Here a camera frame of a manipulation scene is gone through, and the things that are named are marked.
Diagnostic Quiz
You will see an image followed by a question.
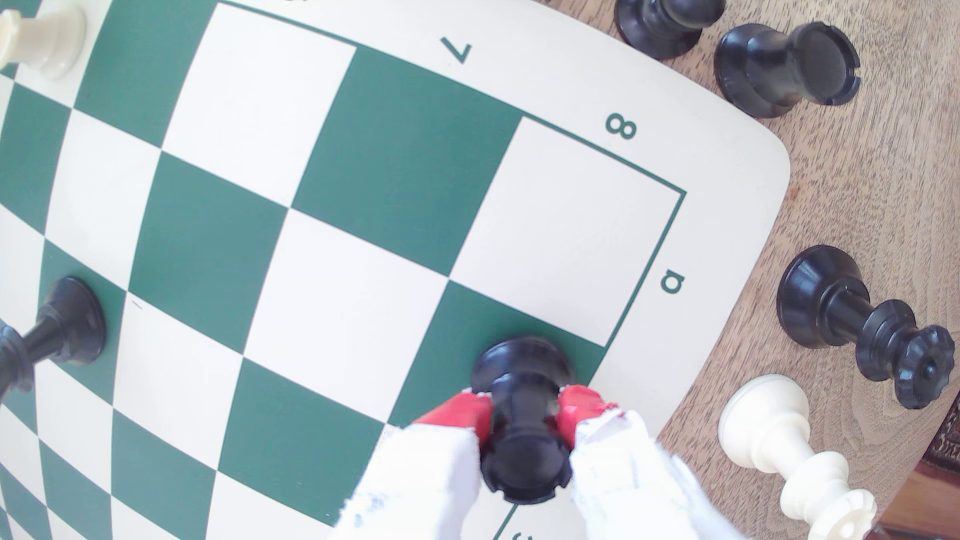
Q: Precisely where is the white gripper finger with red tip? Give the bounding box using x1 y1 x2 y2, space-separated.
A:
555 384 744 540
330 390 496 540

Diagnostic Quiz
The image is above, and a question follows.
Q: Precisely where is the black chess rook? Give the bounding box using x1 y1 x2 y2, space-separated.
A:
471 336 575 505
712 21 862 120

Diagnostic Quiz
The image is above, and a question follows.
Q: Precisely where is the white chess queen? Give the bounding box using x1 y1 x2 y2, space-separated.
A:
717 373 879 540

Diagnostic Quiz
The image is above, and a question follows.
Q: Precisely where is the green and white chess mat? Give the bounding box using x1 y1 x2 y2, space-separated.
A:
0 0 792 540

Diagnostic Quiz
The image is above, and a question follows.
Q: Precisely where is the black chess queen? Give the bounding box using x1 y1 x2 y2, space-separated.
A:
776 243 957 411

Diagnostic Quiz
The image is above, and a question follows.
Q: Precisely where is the black chess pawn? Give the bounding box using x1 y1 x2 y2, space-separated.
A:
0 276 107 402
613 0 727 61

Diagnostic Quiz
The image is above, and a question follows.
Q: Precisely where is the white chess pawn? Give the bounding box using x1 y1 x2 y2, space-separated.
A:
0 3 87 81

